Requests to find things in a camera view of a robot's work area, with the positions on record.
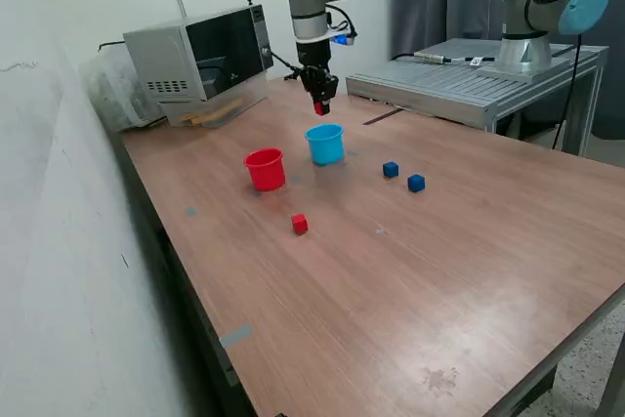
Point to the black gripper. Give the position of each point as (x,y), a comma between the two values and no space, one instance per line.
(314,55)

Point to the red cube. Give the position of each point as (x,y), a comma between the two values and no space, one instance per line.
(299,224)
(320,110)

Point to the blue cube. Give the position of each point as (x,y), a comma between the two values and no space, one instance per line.
(390,170)
(416,183)

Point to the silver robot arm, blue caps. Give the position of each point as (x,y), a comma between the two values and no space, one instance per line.
(312,2)

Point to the aluminium robot base table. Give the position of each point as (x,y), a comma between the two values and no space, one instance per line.
(439,85)

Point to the blue plastic cup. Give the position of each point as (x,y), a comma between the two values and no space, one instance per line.
(324,151)

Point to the thin metal strip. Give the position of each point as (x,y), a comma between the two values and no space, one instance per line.
(383,116)

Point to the clear acrylic stand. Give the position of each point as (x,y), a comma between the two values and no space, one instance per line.
(249,95)

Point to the red plastic cup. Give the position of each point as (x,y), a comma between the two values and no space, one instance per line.
(266,175)

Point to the wooden sticks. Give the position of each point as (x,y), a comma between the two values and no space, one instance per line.
(210,115)

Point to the silver microwave oven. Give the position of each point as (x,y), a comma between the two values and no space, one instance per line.
(161,60)

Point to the grey tape strip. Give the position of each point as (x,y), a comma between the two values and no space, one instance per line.
(236,335)

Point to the wrist camera on white plate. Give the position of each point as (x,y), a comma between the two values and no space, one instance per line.
(344,39)

